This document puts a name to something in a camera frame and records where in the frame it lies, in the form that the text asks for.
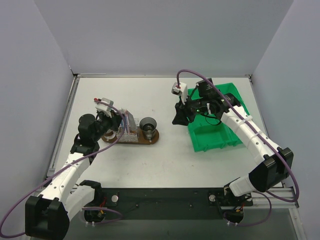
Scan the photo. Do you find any clear plastic cup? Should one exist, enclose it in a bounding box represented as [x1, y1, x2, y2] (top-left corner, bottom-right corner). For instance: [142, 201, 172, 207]
[103, 130, 117, 141]

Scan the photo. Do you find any pink toothbrush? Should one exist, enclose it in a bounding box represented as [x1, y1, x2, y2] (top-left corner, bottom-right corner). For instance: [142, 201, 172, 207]
[124, 110, 131, 134]

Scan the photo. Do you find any clear acrylic organizer box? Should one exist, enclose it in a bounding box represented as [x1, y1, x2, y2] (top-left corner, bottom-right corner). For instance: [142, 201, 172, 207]
[116, 117, 139, 143]

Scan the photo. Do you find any black cylindrical cup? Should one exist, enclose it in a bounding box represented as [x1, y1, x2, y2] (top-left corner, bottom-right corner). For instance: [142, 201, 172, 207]
[139, 117, 157, 140]

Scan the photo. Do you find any blue white toothpaste tube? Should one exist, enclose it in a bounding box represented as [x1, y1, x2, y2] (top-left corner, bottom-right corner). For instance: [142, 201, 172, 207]
[119, 120, 127, 131]

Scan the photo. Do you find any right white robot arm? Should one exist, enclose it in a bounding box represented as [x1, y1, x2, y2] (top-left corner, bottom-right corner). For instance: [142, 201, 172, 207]
[171, 78, 294, 197]

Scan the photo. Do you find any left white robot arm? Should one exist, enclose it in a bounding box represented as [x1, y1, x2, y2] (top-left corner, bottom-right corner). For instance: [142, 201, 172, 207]
[25, 111, 125, 240]

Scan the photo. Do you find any brown oval wooden tray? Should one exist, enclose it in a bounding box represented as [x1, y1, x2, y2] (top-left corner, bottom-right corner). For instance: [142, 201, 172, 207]
[101, 128, 160, 145]

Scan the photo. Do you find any green plastic divided bin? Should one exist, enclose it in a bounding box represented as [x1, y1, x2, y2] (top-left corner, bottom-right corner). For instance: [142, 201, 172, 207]
[187, 82, 249, 152]

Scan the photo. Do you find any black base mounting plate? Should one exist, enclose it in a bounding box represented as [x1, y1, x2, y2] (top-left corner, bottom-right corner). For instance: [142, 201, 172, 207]
[84, 187, 253, 224]

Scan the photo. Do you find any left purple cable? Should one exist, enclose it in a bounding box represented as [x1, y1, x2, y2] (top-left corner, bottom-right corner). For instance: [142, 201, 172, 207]
[0, 98, 126, 238]

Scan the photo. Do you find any purple cable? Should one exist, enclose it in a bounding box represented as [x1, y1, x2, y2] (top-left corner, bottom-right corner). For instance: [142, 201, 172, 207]
[0, 98, 126, 238]
[176, 69, 301, 227]

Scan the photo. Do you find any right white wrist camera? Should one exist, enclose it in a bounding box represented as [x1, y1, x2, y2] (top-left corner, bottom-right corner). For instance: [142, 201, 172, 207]
[171, 82, 189, 105]

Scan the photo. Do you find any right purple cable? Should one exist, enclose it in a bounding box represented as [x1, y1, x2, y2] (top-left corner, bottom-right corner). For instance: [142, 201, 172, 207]
[176, 69, 301, 227]

